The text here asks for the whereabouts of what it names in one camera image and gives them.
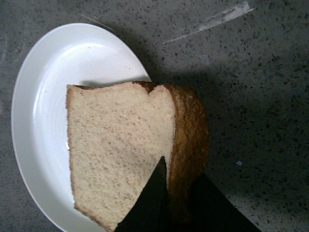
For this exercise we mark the white round plate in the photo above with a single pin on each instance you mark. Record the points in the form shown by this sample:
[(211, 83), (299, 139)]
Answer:
[(72, 54)]

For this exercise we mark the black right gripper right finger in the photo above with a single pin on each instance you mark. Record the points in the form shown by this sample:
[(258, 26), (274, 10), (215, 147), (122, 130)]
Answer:
[(208, 210)]

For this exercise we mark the slice of bread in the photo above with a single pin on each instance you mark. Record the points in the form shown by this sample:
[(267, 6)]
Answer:
[(116, 136)]

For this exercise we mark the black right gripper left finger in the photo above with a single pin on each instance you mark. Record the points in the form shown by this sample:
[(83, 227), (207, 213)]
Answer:
[(149, 212)]

